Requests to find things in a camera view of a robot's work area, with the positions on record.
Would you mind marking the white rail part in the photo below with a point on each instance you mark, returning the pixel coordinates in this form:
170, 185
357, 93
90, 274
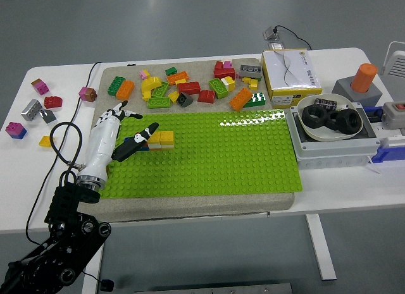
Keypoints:
392, 140

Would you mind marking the yellow and white cardboard box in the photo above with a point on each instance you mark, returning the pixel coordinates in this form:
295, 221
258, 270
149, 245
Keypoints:
291, 76

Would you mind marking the large black nut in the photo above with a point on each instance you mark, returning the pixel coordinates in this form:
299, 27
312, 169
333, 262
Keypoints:
330, 123
343, 126
307, 116

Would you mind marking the red brick with white base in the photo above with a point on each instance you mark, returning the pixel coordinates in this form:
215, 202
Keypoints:
53, 102

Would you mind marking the white bowl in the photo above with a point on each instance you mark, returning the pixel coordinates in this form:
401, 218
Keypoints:
313, 132

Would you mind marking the red long brick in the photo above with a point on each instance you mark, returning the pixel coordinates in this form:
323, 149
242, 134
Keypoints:
189, 87

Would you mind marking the white table leg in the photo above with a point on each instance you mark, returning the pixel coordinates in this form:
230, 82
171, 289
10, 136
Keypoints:
320, 248
93, 275

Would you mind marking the grey block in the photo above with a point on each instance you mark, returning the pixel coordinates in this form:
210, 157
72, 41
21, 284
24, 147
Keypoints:
345, 87

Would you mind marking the orange cylinder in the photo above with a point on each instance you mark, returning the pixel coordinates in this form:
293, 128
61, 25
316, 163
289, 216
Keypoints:
364, 77

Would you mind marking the dark grey slope brick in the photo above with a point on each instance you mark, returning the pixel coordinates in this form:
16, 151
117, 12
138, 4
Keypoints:
184, 99

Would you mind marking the small pink brick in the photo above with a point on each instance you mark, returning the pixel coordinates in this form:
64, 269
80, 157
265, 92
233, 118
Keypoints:
228, 64
144, 74

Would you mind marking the lime green long brick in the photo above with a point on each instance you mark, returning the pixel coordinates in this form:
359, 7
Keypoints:
218, 88
159, 102
160, 90

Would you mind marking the yellow flat brick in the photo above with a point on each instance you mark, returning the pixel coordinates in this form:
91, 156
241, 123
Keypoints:
45, 141

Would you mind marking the silver studded brick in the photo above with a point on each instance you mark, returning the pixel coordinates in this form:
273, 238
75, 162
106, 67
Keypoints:
31, 110

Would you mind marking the white zip tie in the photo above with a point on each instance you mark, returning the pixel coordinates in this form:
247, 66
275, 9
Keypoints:
373, 169

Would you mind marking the blue block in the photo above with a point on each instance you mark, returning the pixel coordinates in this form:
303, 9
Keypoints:
389, 153

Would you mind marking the grey junction box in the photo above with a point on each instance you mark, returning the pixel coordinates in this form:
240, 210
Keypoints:
332, 153

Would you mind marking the pink brick on blue brick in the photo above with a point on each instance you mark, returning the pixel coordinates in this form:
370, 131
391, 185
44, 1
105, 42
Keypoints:
16, 130

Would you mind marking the orange long brick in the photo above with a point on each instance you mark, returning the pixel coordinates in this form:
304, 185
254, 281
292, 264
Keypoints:
125, 90
240, 99
178, 77

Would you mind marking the small yellow brick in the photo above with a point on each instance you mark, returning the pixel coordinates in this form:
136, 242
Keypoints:
246, 80
253, 83
173, 96
146, 95
180, 82

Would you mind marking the grey-brown mat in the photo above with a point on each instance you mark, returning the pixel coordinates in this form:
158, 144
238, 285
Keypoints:
190, 207

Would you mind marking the pink and brown brick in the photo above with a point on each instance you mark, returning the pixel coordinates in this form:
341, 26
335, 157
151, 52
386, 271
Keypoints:
87, 94

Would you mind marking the green brick with white studs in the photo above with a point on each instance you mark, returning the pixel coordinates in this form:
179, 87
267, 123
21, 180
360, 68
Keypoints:
255, 101

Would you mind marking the black plug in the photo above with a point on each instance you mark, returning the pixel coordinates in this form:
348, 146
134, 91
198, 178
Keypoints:
107, 285

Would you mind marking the yellow curved brick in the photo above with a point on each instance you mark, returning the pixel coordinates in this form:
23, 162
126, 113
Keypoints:
151, 83

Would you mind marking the pink brick with brown top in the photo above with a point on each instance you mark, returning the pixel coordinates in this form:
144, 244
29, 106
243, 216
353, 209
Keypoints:
40, 86

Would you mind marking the white and yellow brick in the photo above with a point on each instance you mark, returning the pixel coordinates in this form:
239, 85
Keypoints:
229, 83

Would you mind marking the red stacked bricks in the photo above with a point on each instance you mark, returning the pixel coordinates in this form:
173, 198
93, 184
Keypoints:
223, 72

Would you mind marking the green studded baseplate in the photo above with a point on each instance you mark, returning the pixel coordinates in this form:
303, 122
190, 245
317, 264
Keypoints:
205, 158

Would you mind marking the small dark green brick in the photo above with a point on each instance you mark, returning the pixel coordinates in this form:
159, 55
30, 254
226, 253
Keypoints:
171, 71

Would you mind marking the dark purple component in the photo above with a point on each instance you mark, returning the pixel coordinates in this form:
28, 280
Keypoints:
326, 103

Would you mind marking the small silver device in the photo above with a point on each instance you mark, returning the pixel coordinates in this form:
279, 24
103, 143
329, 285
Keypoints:
272, 38

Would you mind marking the dark green long brick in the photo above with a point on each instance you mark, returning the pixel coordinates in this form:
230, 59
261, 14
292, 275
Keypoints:
116, 85

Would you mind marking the silver flat plate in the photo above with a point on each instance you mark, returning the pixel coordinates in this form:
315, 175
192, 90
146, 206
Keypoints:
48, 116

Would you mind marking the small blue part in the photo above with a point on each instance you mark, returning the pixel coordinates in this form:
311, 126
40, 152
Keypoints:
371, 110

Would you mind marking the grey box with red button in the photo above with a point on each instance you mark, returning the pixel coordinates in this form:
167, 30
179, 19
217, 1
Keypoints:
392, 118

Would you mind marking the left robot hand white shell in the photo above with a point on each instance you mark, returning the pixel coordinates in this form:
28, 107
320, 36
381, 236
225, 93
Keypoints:
102, 142

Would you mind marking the yellow square brick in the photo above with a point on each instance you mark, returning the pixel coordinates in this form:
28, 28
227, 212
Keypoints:
166, 137
155, 138

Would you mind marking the grey metal plate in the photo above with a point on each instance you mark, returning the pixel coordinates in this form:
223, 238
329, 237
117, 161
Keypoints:
221, 289

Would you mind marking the red square brick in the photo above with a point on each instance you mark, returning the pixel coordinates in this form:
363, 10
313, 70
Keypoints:
206, 96

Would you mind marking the grey long brick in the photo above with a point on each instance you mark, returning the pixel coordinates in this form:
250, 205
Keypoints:
250, 71

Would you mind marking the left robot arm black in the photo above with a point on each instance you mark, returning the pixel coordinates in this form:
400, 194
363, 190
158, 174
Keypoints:
69, 205

